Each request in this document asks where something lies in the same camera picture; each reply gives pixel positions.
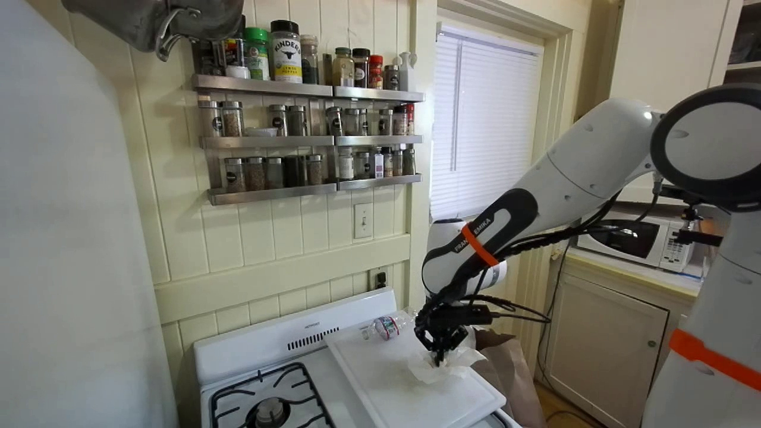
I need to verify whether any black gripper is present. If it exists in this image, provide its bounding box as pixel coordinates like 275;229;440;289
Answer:
411;297;477;370

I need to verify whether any white napkin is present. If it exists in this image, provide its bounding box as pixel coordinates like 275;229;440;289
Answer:
407;328;488;389

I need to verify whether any brown paper bag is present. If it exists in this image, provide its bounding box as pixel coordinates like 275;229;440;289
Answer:
471;328;544;428

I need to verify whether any white chopping board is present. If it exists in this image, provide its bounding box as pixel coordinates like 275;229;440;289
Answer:
323;311;509;428

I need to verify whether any clear plastic wrapper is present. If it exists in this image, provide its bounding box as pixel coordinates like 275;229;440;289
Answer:
358;314;413;346

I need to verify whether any beige base cabinet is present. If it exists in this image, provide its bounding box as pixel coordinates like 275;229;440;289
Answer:
538;247;703;428

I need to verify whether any white gas stove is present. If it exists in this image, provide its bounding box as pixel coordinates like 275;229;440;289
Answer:
191;285;521;428

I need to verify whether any white label spice jar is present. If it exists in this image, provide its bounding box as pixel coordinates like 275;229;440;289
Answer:
337;146;356;183

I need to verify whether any black burner grate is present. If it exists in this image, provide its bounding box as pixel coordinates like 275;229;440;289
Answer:
208;362;336;428

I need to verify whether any steel spice shelf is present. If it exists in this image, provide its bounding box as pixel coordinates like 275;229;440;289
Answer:
198;132;424;154
204;175;424;208
191;71;426;104

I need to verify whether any white microwave oven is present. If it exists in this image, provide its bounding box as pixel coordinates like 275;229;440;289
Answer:
572;213;709;280

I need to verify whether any white window blind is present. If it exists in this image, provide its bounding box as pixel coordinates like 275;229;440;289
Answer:
428;26;544;223

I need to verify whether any red spice jar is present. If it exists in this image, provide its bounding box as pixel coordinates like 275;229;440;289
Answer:
367;53;388;90

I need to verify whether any black lid spice jar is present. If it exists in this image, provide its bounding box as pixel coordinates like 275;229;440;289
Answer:
349;45;374;90

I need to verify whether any dark spice jar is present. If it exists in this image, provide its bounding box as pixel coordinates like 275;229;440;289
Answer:
300;33;323;85
193;37;226;78

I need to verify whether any large white label jar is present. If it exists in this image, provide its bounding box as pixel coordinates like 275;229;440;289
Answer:
268;19;304;85

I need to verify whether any green lid spice jar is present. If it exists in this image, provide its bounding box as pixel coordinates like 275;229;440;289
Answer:
242;26;273;84

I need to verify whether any red white label jar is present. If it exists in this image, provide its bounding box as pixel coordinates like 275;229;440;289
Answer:
224;37;250;82

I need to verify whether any white upper cabinet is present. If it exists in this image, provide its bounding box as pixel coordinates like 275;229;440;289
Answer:
613;0;761;114

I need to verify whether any white refrigerator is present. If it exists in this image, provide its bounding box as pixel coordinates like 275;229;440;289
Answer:
0;0;181;428

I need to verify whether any hanging steel pot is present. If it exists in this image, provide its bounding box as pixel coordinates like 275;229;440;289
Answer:
59;0;248;62

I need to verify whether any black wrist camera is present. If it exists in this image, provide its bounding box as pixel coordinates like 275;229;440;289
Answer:
460;305;495;328

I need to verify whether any orange cable strap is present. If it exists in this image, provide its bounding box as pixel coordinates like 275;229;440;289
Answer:
459;223;502;269
669;328;761;395

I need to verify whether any white wall switch plate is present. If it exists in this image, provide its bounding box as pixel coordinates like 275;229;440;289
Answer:
351;203;376;242

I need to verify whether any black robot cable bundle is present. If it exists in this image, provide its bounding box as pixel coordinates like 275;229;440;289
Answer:
426;189;698;328

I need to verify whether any black camera mount rod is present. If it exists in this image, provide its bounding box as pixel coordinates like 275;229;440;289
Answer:
672;227;726;247

